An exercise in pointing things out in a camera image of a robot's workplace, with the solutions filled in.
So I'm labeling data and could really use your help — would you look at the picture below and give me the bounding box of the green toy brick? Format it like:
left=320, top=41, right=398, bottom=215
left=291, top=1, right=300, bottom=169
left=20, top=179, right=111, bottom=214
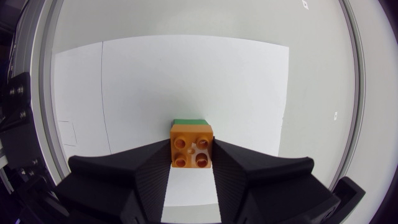
left=172, top=118, right=210, bottom=126

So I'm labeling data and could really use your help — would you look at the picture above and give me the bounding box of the orange toy brick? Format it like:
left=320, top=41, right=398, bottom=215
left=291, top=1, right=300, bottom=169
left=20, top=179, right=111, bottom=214
left=169, top=124, right=215, bottom=169

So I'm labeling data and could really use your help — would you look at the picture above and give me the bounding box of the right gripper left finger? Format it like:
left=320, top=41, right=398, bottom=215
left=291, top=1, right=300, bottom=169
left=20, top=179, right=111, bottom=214
left=54, top=139, right=172, bottom=224

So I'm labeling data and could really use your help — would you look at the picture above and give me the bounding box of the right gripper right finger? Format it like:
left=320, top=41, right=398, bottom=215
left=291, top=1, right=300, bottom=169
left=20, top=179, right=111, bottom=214
left=212, top=138, right=341, bottom=224

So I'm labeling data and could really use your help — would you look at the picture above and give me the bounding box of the white paper sheet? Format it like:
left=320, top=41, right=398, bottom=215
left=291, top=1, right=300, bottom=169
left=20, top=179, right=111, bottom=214
left=51, top=34, right=290, bottom=208

